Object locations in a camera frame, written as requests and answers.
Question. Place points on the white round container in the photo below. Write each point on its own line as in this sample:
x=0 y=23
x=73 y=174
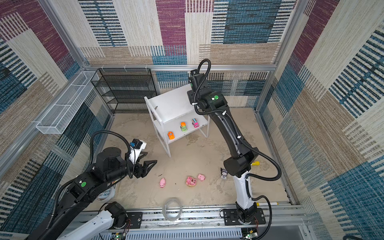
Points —
x=106 y=195

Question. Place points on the green toy car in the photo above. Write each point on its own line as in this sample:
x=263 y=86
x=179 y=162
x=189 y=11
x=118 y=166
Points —
x=183 y=127

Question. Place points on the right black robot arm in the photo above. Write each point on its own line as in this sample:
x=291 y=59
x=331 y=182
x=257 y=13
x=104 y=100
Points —
x=213 y=104

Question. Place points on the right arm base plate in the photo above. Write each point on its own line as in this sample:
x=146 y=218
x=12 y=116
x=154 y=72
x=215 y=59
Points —
x=233 y=217

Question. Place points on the white wire basket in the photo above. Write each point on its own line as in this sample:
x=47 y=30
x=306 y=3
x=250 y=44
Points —
x=59 y=116

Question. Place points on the pink pig toy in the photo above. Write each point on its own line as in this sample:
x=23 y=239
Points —
x=201 y=177
x=162 y=183

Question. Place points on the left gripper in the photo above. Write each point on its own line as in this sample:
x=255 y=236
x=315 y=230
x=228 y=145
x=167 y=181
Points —
x=140 y=170

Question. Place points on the black wire rack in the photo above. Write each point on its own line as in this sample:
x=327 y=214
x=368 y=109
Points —
x=124 y=90

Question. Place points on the white two-tier shelf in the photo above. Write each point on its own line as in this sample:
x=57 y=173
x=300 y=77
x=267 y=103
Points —
x=168 y=110

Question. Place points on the orange toy car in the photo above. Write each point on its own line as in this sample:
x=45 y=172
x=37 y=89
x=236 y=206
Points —
x=171 y=135

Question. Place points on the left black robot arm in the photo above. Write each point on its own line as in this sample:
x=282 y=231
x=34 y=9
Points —
x=104 y=171

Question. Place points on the pink toy truck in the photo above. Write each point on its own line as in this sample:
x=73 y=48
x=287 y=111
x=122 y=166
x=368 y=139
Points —
x=195 y=123

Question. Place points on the clear tape roll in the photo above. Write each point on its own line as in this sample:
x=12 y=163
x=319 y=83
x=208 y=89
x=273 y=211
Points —
x=172 y=209

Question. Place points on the black white kuromi figure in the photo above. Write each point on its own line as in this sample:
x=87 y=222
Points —
x=224 y=174

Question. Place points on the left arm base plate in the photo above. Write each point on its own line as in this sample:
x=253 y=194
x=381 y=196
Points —
x=130 y=220

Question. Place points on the pink bear donut toy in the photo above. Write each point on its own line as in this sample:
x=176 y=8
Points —
x=191 y=182

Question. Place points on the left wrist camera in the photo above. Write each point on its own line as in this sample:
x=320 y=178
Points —
x=137 y=146

